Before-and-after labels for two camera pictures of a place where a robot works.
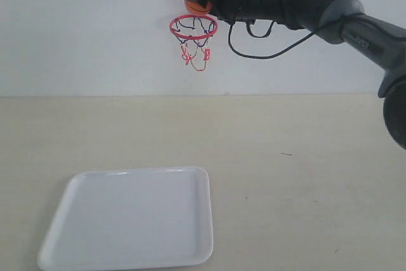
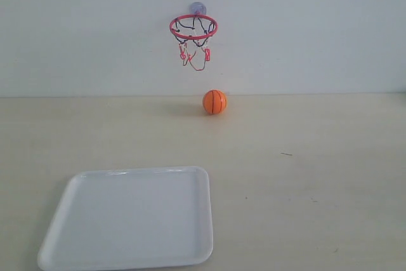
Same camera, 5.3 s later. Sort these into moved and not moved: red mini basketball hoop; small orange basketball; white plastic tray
Moved: small orange basketball
Not moved: red mini basketball hoop; white plastic tray
